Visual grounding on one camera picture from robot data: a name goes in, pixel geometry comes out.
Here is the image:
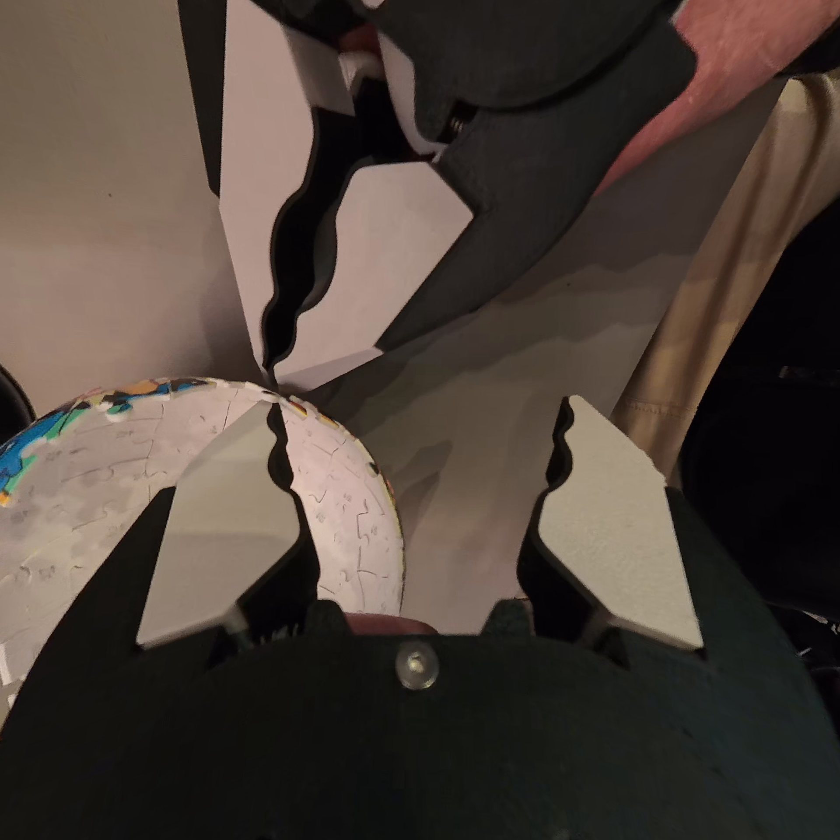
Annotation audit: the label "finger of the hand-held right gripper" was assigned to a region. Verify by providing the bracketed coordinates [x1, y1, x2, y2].
[218, 0, 330, 389]
[274, 159, 476, 392]

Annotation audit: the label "person's right forearm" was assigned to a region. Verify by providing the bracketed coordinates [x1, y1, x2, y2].
[594, 0, 840, 196]

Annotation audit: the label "black round puzzle stand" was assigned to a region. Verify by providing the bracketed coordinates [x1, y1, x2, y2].
[0, 364, 38, 431]

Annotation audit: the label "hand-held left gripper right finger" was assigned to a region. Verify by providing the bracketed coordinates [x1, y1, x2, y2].
[517, 395, 706, 654]

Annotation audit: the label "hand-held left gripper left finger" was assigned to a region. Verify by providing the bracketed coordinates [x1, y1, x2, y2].
[136, 402, 320, 651]

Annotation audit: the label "person's beige trousers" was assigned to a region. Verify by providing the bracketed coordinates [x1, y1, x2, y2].
[609, 72, 840, 488]

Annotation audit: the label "partly built puzzle ball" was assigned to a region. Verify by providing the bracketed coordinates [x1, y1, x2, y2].
[0, 376, 406, 698]

